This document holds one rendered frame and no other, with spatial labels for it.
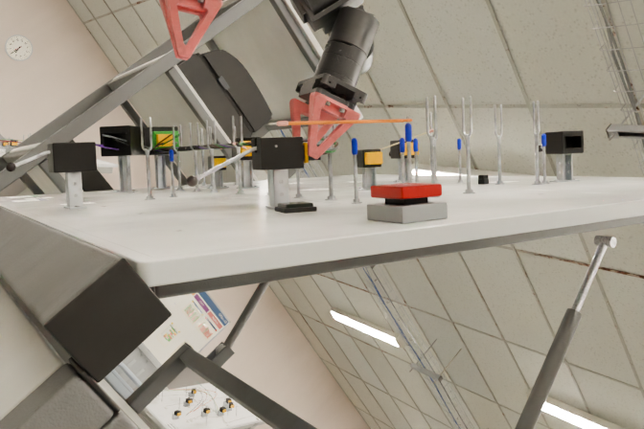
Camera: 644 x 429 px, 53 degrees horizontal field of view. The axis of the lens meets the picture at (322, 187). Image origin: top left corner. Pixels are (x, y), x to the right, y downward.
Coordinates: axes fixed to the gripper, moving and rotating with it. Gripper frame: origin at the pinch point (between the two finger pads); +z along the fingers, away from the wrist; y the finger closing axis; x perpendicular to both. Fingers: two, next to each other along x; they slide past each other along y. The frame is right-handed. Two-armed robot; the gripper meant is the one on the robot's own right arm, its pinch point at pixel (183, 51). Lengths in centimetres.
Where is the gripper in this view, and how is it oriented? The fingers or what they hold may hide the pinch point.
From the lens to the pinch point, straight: 81.4
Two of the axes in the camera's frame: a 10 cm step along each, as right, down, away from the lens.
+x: -9.2, -1.3, -3.7
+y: -3.7, -0.4, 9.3
